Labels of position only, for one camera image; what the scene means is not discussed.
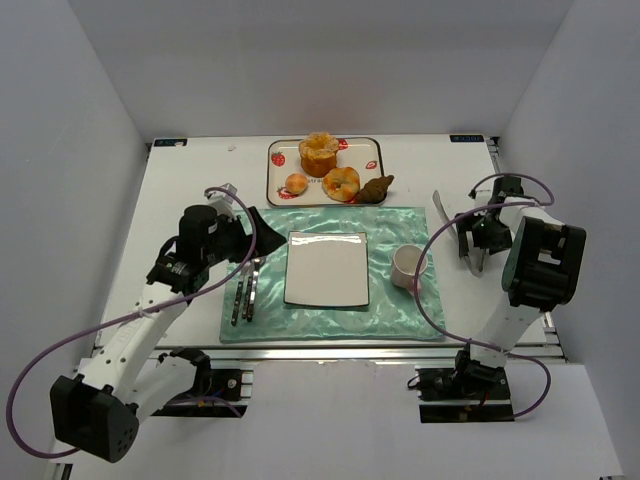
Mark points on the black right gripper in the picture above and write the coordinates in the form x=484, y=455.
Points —
x=473, y=240

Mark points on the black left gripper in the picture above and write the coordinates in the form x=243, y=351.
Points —
x=248, y=240

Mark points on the metal serving tongs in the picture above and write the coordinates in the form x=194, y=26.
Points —
x=474, y=269

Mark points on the sugared orange bundt bread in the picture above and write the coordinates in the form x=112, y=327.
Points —
x=318, y=153

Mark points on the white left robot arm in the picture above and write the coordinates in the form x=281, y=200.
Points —
x=101, y=408

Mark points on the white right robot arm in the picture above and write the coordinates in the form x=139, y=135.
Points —
x=541, y=271

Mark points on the glazed bagel bread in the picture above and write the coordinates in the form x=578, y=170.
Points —
x=341, y=184

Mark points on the metal spoon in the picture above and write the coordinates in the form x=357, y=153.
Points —
x=250, y=294

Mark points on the metal fork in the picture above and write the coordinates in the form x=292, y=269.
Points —
x=239, y=294

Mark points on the strawberry pattern serving tray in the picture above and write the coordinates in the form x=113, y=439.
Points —
x=361, y=153

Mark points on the white square plate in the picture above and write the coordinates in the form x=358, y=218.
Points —
x=327, y=270

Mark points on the small round peach bun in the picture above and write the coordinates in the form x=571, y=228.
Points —
x=296, y=183

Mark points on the teal satin placemat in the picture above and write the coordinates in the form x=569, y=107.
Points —
x=391, y=314

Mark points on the pink mug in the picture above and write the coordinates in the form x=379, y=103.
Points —
x=406, y=262

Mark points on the brown chocolate croissant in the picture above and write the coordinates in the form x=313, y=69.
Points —
x=374, y=191

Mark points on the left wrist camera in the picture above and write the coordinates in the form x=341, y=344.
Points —
x=222, y=202

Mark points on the aluminium table front rail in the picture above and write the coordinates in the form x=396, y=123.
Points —
x=418, y=353

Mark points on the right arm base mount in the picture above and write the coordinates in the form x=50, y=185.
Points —
x=445, y=398

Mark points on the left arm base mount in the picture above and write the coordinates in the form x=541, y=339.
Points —
x=217, y=392

